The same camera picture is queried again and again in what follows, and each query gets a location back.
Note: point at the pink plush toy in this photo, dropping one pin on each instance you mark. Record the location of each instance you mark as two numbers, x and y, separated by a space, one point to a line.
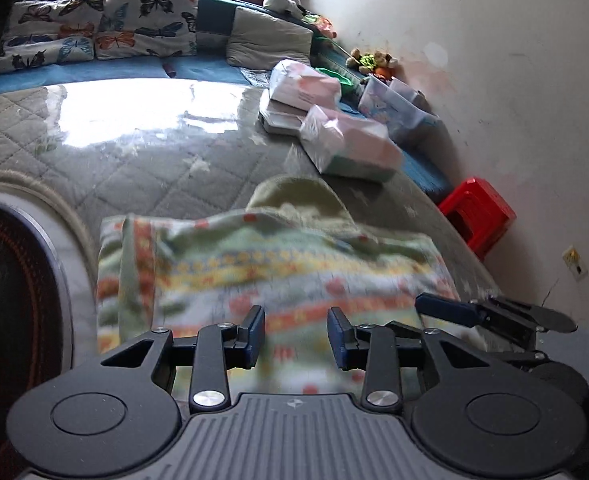
322 26

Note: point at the flat grey box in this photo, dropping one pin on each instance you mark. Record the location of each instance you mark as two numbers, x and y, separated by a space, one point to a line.
279 119

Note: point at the white plush toy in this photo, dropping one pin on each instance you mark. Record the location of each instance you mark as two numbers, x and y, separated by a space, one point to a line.
282 1

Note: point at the wall socket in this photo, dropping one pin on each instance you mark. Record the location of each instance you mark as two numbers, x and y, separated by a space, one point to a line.
575 262

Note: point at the brown and green plush toys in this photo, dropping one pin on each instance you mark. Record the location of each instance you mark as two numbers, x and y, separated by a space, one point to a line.
372 62

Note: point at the small dark red object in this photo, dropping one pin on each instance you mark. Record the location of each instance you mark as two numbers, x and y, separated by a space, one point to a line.
169 70

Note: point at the large pink tissue pack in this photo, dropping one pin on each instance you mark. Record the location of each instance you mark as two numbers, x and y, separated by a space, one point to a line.
354 145

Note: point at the square butterfly print pillow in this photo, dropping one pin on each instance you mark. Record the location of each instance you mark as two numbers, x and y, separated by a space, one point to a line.
144 20

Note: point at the red plastic stool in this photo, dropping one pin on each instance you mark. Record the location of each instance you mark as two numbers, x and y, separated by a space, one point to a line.
476 215

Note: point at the green bowl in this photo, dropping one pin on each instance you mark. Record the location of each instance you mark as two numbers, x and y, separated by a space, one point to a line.
337 79

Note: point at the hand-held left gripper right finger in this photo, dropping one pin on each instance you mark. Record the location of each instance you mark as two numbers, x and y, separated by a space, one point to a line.
338 337

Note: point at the clear plastic storage box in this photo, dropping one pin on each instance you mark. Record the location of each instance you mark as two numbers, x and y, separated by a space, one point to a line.
399 110

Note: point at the grey pillow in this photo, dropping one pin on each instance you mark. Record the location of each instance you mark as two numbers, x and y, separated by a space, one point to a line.
269 37

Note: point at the small pink tissue pack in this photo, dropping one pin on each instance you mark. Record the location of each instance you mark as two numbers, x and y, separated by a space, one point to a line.
302 82

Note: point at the long butterfly print pillow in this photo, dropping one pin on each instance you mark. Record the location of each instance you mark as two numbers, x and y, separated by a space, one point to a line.
44 35

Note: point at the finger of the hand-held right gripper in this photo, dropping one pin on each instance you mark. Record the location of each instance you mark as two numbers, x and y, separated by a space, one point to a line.
519 358
449 308

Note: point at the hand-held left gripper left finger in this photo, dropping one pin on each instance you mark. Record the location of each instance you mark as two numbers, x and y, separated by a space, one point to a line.
255 335

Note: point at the green floral patterned garment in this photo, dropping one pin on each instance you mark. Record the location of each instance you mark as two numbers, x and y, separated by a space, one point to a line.
274 260

